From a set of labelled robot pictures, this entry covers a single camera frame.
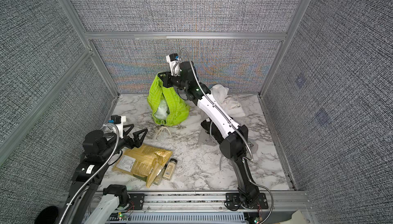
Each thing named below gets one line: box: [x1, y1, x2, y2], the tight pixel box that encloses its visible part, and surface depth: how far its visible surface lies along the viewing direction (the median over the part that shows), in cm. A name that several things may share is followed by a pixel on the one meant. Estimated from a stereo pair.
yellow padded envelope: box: [112, 144, 173, 189], surface depth 81 cm
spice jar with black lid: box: [162, 158, 178, 181], surface depth 81 cm
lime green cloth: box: [147, 73, 191, 127], surface depth 84 cm
